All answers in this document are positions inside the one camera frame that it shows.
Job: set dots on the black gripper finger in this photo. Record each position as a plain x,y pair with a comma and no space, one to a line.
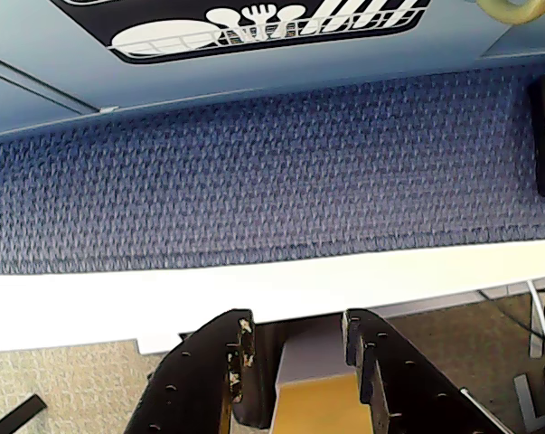
403,384
195,380

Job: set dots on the dishwasher door with dish print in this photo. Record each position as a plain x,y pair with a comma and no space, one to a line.
299,68

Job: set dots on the yellow white wooden block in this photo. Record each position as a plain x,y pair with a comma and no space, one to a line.
317,398

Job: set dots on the black flat strip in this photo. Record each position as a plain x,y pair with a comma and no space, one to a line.
14,413

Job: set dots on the woven floor mat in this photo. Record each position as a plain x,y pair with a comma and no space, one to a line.
263,181

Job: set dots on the blue toy kitchen unit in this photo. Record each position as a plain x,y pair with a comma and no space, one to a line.
19,108

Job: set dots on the gray metal bracket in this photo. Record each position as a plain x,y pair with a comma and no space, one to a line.
527,402

